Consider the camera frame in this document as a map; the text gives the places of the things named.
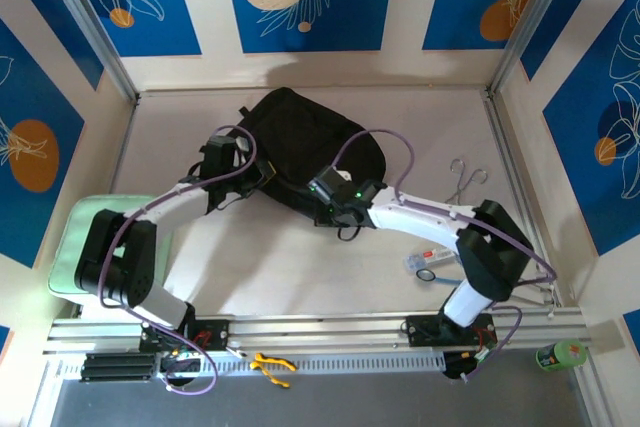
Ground aluminium frame post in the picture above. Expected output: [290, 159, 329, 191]
[37, 0, 141, 101]
[488, 0, 584, 93]

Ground mint green pouch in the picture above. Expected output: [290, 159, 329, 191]
[47, 195, 174, 306]

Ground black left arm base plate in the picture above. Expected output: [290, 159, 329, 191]
[138, 317, 230, 353]

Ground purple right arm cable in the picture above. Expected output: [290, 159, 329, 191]
[327, 127, 557, 383]

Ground green bottle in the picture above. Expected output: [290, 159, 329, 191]
[535, 339, 587, 373]

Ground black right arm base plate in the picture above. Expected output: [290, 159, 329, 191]
[405, 314, 499, 348]

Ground yellow clip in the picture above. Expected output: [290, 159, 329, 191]
[249, 352, 299, 389]

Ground white slotted cable tray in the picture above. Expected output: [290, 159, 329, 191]
[159, 351, 446, 376]

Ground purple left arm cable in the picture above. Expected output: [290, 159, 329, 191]
[97, 124, 259, 394]

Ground clear plastic box red label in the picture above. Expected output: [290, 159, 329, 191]
[403, 246, 459, 272]

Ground aluminium side rail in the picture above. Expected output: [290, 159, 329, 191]
[482, 89, 564, 311]

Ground black backpack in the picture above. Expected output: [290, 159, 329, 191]
[238, 86, 389, 243]

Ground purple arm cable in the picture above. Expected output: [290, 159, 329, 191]
[97, 124, 259, 394]
[327, 127, 557, 383]

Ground black finned block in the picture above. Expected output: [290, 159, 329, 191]
[82, 351, 156, 382]

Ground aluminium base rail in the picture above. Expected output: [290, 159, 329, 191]
[42, 309, 591, 356]

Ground metal scissors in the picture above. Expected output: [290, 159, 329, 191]
[446, 158, 489, 206]

